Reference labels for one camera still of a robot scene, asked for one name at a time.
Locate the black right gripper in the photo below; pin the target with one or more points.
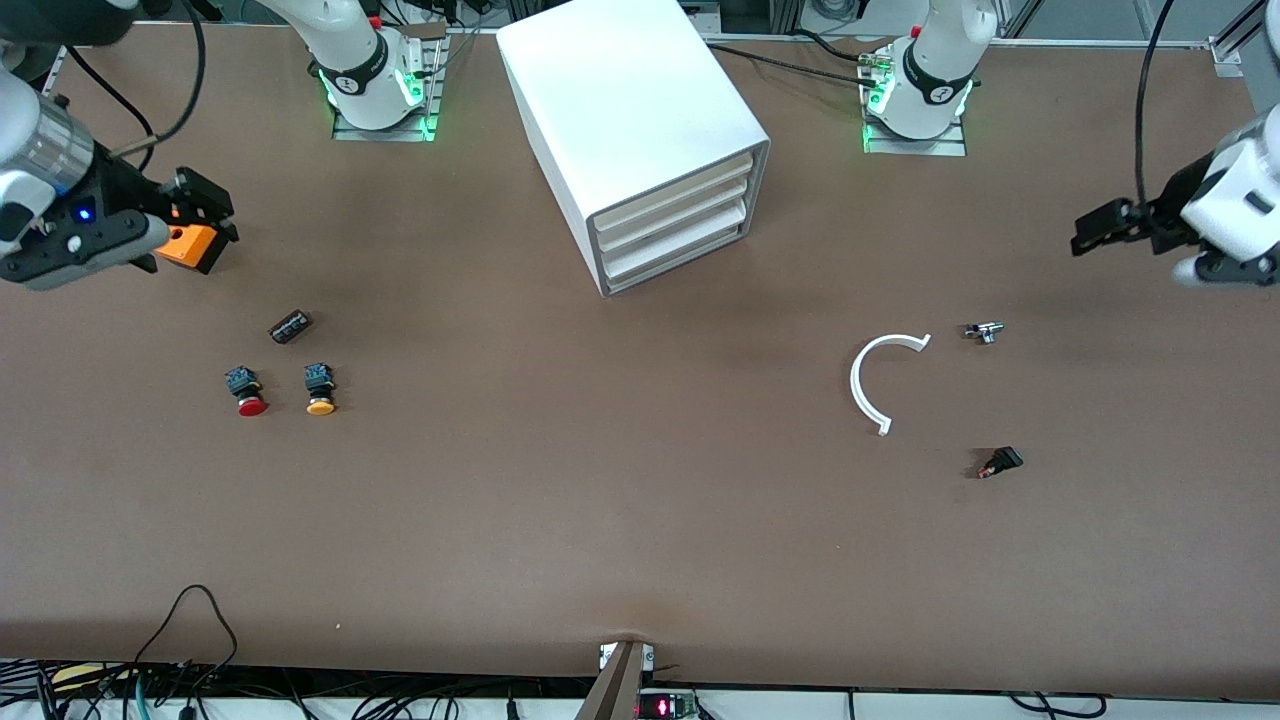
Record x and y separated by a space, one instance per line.
122 190

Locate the black rocker switch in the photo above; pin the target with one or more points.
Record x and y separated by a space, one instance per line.
1003 460

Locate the brown camera mount bracket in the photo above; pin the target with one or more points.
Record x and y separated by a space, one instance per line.
615 685

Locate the small silver metal part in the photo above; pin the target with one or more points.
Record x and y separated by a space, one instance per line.
985 331

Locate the device with red display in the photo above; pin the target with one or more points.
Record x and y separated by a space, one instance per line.
665 707

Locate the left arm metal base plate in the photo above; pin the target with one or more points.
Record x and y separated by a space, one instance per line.
950 147

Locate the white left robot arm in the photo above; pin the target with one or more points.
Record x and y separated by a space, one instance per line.
1240 190

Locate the aluminium frame profile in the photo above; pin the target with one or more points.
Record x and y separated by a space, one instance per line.
1235 45

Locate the orange box with hole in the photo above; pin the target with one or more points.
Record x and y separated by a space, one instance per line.
195 248

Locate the white curved plastic arc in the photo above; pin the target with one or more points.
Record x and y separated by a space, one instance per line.
857 385

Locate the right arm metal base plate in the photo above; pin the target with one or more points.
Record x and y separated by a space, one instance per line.
435 100

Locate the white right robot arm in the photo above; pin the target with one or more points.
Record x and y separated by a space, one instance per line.
350 60

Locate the red push button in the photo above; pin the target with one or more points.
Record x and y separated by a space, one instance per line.
250 400

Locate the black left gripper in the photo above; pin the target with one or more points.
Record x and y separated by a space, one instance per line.
1166 204

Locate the yellow push button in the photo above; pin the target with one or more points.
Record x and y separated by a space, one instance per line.
320 390

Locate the black cylindrical capacitor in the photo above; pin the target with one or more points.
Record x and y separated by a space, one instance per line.
290 327

